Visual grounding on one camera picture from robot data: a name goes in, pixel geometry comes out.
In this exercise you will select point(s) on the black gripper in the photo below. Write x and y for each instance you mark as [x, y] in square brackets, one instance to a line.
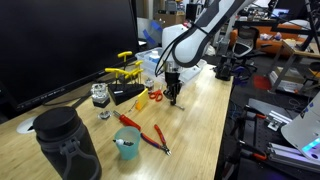
[172, 77]

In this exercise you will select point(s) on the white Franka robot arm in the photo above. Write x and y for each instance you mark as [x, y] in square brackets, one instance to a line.
[190, 46]

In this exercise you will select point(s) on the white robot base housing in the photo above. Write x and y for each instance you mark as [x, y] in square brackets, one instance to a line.
[301, 128]

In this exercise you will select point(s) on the clear plastic storage container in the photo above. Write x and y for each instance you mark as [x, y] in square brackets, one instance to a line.
[191, 71]

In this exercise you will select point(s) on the small silver metal cylinder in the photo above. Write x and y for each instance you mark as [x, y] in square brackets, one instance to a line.
[149, 84]

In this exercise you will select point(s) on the yellow plastic block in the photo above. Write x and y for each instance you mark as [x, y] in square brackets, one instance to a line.
[142, 99]

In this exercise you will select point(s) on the thin silver allen wrench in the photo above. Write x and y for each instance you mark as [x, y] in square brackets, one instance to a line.
[132, 106]

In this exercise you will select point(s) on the black hex key stand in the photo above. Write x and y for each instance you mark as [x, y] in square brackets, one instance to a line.
[125, 94]

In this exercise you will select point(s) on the black clamp device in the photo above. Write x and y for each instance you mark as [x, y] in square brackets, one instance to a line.
[224, 68]

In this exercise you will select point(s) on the clear panel with blue tape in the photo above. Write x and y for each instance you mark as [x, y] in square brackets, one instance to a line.
[151, 31]

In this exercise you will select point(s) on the black white marker pen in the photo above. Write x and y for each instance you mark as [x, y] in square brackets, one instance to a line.
[124, 143]

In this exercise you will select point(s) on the teal plastic cup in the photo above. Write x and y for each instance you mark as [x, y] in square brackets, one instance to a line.
[128, 150]

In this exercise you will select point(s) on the small silver metal nut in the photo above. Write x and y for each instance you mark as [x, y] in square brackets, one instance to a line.
[104, 115]

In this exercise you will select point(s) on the brown cardboard box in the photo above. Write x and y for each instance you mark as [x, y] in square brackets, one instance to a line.
[170, 20]

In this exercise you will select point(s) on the grey mesh office chair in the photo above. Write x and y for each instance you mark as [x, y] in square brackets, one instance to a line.
[245, 41]

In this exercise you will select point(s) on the orange sofa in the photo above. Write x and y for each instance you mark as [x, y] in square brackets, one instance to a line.
[273, 45]

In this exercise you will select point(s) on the black insulated water bottle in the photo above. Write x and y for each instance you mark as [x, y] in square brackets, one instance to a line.
[66, 146]

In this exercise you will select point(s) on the large black monitor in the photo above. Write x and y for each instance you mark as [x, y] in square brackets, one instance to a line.
[66, 43]

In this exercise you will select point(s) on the wooden side table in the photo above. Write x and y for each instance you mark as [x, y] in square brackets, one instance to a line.
[296, 51]

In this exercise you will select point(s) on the silver aluminium extrusion rail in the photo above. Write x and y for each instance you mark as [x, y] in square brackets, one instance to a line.
[286, 153]

